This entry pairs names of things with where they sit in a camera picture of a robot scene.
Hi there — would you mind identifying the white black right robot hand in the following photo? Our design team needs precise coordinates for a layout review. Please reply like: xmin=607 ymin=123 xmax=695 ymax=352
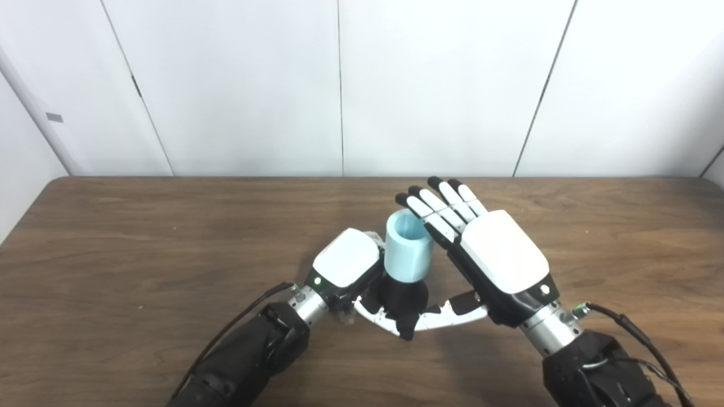
xmin=395 ymin=176 xmax=561 ymax=334

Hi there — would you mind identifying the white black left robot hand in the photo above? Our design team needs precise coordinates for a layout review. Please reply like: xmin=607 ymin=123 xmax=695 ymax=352
xmin=304 ymin=228 xmax=416 ymax=341

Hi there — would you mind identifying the light blue cylinder cup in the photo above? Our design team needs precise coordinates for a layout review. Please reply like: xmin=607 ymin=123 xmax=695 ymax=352
xmin=383 ymin=209 xmax=435 ymax=283

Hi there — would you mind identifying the black funnel-shaped nozzle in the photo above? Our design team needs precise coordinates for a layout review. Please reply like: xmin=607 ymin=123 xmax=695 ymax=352
xmin=376 ymin=273 xmax=429 ymax=334

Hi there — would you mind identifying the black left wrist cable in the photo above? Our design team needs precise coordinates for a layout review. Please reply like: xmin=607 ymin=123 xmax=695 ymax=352
xmin=170 ymin=282 xmax=298 ymax=402

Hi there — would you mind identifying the braided right arm wire bundle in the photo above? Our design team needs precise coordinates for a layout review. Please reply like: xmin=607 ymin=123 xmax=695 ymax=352
xmin=583 ymin=356 xmax=679 ymax=391

